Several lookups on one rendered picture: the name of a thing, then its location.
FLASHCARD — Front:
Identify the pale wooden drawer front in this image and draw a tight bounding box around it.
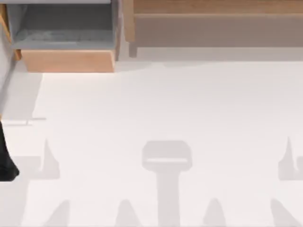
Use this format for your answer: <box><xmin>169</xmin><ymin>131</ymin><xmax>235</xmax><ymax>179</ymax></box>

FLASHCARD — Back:
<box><xmin>20</xmin><ymin>49</ymin><xmax>116</xmax><ymax>73</ymax></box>

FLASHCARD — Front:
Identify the wooden open shelf unit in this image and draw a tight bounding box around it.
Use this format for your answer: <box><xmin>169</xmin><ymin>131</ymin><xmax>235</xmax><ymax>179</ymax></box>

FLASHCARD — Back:
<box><xmin>123</xmin><ymin>0</ymin><xmax>303</xmax><ymax>58</ymax></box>

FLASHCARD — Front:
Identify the pulled-out drawer grey inside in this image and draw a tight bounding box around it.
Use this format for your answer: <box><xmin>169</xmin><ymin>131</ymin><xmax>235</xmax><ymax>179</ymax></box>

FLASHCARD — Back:
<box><xmin>5</xmin><ymin>0</ymin><xmax>122</xmax><ymax>61</ymax></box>

